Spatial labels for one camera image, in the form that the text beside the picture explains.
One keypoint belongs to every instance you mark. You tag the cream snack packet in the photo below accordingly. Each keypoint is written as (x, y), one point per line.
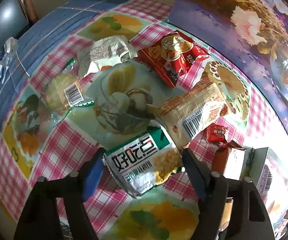
(194, 115)

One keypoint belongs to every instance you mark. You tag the pale yellow snack block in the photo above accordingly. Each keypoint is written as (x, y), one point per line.
(226, 212)

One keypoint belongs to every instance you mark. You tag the silver white snack packet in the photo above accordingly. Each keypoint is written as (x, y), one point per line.
(104, 52)

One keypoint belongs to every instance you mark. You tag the clear round cracker packet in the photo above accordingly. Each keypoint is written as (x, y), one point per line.
(61, 92)

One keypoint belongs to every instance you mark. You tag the floral painting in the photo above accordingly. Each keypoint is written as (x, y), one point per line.
(246, 30)

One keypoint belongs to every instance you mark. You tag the brown wooden board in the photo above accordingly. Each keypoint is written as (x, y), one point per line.
(29, 0)

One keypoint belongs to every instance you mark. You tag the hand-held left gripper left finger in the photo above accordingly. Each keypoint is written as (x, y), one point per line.
(94, 175)

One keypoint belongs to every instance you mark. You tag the white tray with teal rim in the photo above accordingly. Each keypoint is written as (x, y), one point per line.
(259, 160)

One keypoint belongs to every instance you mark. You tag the green white snack packet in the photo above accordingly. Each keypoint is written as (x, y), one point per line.
(139, 160)

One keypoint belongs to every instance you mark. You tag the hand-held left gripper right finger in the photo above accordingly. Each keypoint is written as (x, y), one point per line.
(196, 177)

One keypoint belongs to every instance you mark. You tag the small red candy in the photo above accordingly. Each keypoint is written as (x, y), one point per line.
(216, 133)

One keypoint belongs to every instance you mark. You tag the blue plaid cloth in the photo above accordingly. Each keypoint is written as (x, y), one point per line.
(46, 35)

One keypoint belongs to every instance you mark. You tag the dark red snack packet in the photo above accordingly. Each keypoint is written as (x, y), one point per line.
(230, 160)

